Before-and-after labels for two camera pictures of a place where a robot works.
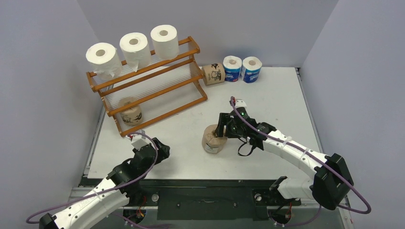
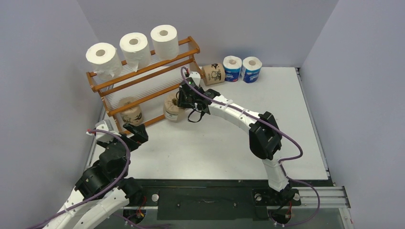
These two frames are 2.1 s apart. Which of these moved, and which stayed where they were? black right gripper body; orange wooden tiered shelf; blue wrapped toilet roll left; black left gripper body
Moved: black right gripper body; black left gripper body
Stayed: blue wrapped toilet roll left; orange wooden tiered shelf
